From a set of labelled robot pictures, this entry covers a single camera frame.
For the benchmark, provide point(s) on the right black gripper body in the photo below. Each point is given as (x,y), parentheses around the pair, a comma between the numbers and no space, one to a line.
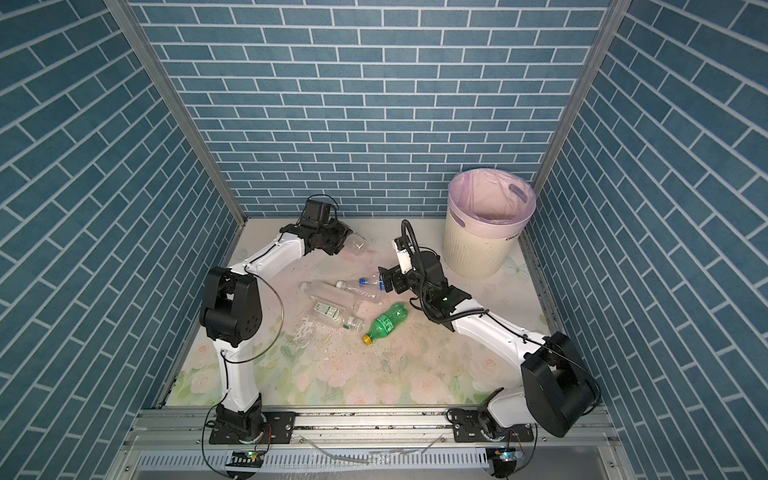
(404,282)

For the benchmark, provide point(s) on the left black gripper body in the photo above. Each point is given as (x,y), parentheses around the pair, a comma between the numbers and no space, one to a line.
(331,236)

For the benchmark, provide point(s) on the clear slim bottle white cap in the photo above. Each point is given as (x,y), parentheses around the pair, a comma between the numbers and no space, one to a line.
(352,286)

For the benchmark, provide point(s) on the clear bottle blue cap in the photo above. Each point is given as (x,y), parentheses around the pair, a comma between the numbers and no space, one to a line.
(372,282)

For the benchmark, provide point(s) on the clear square bottle white cap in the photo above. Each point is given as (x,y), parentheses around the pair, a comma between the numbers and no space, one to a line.
(330,294)

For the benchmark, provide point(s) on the clear bottle green red label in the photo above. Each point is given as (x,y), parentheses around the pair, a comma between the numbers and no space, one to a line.
(355,244)

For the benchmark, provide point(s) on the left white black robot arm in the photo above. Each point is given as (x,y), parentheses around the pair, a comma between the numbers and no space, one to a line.
(231,310)

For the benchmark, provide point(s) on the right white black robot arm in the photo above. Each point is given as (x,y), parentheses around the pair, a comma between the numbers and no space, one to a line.
(557,388)

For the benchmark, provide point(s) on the cream bin with pink bag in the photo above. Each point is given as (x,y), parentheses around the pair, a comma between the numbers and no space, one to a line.
(487,210)

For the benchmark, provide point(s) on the green plastic bottle yellow cap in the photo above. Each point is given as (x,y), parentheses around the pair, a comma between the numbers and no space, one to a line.
(386,323)

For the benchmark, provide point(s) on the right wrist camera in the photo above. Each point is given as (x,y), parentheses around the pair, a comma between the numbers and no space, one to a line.
(401,246)

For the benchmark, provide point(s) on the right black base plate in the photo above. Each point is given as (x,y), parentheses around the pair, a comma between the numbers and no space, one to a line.
(472,426)

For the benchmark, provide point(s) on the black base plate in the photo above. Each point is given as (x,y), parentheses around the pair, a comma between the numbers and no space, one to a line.
(276,429)
(472,426)

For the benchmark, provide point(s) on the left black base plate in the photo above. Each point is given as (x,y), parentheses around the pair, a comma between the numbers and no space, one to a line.
(276,429)

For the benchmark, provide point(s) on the aluminium mounting rail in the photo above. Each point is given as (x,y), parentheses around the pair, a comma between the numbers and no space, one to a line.
(365,443)

